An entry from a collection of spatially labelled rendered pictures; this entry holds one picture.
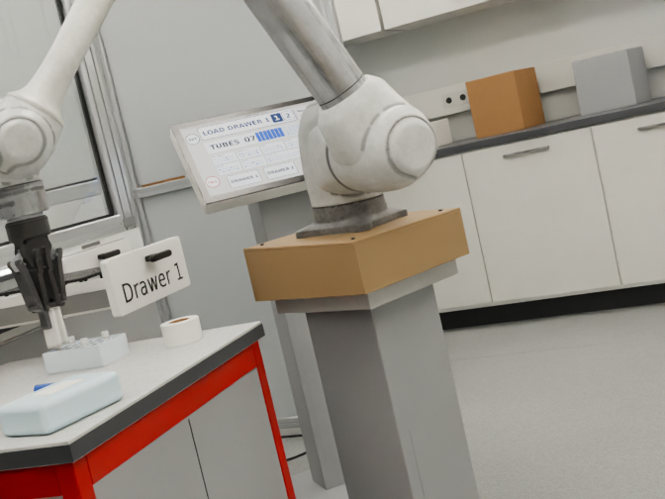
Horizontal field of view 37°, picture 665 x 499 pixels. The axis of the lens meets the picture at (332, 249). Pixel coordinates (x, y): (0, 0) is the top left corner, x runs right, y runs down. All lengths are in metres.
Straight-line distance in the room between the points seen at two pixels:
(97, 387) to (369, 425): 0.80
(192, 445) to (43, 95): 0.61
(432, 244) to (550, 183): 2.70
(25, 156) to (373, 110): 0.61
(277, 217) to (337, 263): 1.03
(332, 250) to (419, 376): 0.36
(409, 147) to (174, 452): 0.68
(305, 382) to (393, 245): 1.12
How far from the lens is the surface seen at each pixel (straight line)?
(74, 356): 1.80
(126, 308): 1.92
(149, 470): 1.47
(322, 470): 3.02
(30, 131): 1.60
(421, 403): 2.06
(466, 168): 4.75
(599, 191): 4.62
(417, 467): 2.06
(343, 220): 1.99
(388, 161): 1.77
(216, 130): 2.90
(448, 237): 2.03
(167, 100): 3.91
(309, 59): 1.80
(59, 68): 1.70
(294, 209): 2.90
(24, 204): 1.79
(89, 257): 2.42
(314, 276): 1.92
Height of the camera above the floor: 1.05
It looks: 6 degrees down
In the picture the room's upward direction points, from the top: 13 degrees counter-clockwise
